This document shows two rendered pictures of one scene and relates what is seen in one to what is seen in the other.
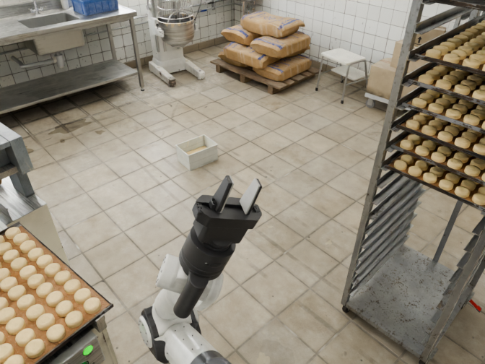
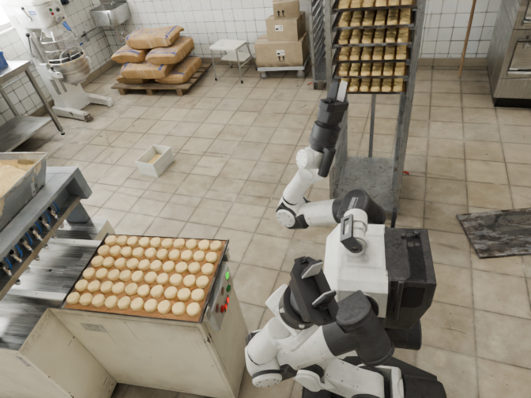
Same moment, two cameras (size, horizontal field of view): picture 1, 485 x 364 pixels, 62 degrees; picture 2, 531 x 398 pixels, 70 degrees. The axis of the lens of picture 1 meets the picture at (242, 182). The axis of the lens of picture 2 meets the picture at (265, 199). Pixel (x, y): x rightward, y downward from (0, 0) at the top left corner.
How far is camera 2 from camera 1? 0.76 m
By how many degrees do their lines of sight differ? 18
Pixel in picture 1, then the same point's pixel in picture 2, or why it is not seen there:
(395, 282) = (355, 178)
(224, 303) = (252, 249)
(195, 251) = (325, 132)
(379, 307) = not seen: hidden behind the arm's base
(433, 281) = (375, 168)
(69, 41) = not seen: outside the picture
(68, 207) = not seen: hidden behind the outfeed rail
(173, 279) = (313, 158)
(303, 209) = (264, 166)
